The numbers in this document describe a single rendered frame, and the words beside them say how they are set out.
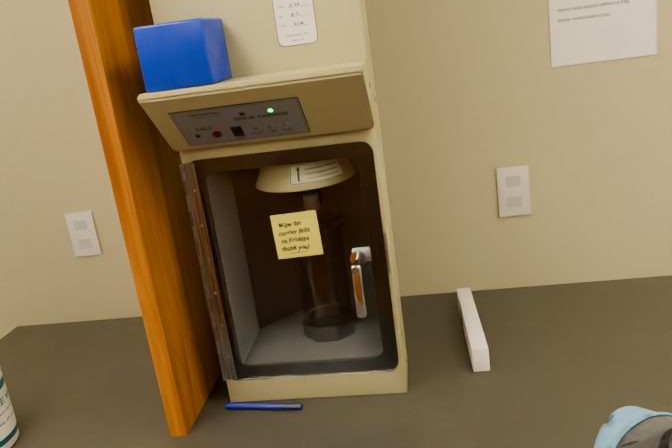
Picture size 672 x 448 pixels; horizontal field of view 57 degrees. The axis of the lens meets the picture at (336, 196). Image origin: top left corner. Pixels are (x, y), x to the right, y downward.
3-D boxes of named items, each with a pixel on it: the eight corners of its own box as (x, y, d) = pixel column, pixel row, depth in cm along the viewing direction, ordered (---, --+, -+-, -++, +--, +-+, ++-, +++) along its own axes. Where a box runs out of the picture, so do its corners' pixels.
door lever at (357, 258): (372, 303, 103) (356, 305, 103) (365, 250, 101) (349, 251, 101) (370, 318, 98) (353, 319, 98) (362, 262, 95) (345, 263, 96)
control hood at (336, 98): (177, 149, 101) (164, 87, 98) (376, 125, 96) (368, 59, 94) (149, 164, 90) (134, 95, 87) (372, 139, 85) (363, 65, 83)
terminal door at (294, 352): (229, 379, 111) (184, 160, 101) (400, 369, 106) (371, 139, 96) (227, 381, 110) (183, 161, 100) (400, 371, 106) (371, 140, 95)
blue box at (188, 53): (171, 86, 97) (159, 27, 95) (232, 78, 96) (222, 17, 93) (145, 93, 88) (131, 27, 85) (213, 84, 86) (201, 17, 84)
